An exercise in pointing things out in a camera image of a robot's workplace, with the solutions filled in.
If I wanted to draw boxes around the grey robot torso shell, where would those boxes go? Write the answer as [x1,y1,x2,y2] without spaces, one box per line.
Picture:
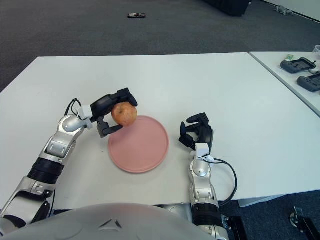
[0,202,201,240]

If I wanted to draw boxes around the black metal bracket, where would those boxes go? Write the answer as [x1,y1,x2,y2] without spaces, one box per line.
[219,215,248,240]

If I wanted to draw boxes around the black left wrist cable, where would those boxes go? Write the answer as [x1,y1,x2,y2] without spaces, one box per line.
[64,98,83,117]

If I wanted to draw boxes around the red yellow apple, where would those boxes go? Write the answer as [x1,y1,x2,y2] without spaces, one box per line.
[111,101,138,127]

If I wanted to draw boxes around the black stand with caster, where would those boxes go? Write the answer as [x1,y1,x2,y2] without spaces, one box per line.
[289,206,320,240]

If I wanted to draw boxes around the grey game controller with frame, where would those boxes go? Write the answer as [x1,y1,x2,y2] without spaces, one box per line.
[279,57,317,74]

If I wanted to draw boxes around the pink round plate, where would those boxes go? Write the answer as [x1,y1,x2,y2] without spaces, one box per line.
[107,115,170,174]

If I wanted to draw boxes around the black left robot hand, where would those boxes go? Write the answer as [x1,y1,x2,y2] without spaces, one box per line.
[76,87,139,139]

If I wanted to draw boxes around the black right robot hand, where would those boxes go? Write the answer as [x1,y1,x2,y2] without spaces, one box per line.
[178,112,215,161]

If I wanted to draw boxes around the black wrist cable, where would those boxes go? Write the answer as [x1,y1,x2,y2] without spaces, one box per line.
[64,98,83,117]
[211,157,238,207]

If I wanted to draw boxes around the grey toy figure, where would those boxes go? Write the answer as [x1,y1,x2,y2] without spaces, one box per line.
[273,5,295,16]

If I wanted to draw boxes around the black cabinet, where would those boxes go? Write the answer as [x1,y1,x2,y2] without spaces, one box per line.
[201,0,252,18]

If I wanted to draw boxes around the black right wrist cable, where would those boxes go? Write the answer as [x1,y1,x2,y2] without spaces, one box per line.
[211,157,238,207]

